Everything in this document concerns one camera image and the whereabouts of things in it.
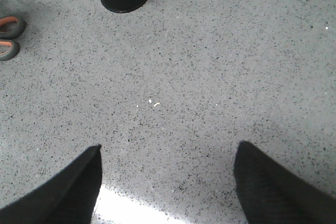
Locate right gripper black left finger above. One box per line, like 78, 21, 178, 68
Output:
1, 145, 102, 223

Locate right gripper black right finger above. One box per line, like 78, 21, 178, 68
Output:
234, 141, 335, 223

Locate grey orange handled scissors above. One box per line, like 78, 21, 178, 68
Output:
1, 16, 26, 61

